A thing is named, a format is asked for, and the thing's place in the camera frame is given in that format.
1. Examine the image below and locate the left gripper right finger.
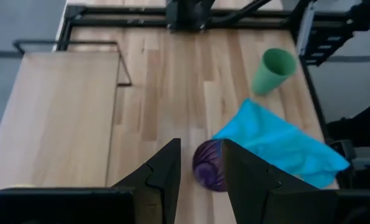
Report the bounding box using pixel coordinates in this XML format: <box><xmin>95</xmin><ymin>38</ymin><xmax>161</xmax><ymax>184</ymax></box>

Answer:
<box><xmin>221</xmin><ymin>139</ymin><xmax>321</xmax><ymax>224</ymax></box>

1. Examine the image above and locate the blue microfibre cloth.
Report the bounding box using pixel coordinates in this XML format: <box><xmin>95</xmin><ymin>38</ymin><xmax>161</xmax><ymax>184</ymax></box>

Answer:
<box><xmin>211</xmin><ymin>98</ymin><xmax>351</xmax><ymax>190</ymax></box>

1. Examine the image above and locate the purple patterned cup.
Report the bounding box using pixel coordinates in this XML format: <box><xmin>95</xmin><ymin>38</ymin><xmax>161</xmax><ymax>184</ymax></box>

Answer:
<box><xmin>192</xmin><ymin>139</ymin><xmax>228</xmax><ymax>193</ymax></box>

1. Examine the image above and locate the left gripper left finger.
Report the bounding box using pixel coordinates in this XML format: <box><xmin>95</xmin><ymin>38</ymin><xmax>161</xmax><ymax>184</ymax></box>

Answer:
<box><xmin>111</xmin><ymin>138</ymin><xmax>182</xmax><ymax>224</ymax></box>

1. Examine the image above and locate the wooden shelf with black frame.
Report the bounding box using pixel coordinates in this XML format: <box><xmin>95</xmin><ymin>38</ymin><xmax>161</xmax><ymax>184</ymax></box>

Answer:
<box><xmin>0</xmin><ymin>39</ymin><xmax>133</xmax><ymax>195</ymax></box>

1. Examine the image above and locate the green plastic cup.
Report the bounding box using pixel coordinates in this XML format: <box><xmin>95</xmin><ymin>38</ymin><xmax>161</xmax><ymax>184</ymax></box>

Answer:
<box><xmin>251</xmin><ymin>47</ymin><xmax>298</xmax><ymax>96</ymax></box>

